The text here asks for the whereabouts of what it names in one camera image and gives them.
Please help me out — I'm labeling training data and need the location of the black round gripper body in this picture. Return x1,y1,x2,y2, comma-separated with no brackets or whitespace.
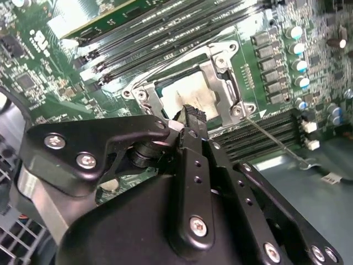
56,173,260,265

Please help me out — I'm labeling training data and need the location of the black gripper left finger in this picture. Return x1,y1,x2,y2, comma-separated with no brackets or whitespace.
16,104,217,262

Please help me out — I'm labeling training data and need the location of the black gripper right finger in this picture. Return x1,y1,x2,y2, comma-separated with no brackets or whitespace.
195,108,344,265

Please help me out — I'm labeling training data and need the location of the thin wire locking lever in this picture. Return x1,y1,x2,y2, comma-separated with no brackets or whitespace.
242,114,322,171

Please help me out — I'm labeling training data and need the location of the metal socket cover frame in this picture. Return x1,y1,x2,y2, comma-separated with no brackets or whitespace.
137,59,243,128

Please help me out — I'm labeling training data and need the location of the silver square CPU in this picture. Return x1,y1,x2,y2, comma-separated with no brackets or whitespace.
156,73,221,122

